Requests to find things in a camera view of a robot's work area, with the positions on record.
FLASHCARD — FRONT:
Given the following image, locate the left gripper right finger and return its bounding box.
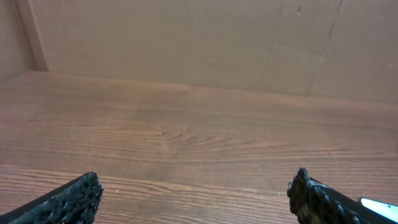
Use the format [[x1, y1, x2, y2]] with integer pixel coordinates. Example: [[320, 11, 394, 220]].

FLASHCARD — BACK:
[[286, 167, 398, 224]]

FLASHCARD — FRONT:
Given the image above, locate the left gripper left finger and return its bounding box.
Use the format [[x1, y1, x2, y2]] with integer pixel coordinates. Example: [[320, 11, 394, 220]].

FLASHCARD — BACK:
[[1, 172, 104, 224]]

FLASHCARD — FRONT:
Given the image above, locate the blue Galaxy smartphone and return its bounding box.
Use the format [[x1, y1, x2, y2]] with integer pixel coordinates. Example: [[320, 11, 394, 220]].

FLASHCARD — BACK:
[[359, 197, 397, 223]]

